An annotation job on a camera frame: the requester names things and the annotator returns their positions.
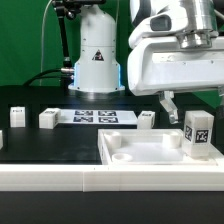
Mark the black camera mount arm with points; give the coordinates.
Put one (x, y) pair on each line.
(68, 9)

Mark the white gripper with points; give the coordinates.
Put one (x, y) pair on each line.
(159, 64)

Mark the white block left edge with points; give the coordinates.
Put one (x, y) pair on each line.
(1, 139)

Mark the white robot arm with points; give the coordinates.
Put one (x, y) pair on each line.
(191, 22)

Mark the white square tabletop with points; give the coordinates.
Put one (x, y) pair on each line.
(149, 147)

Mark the white AprilTag sheet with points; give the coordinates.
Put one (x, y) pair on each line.
(115, 117)

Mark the white U-shaped fence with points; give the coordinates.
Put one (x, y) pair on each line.
(88, 178)

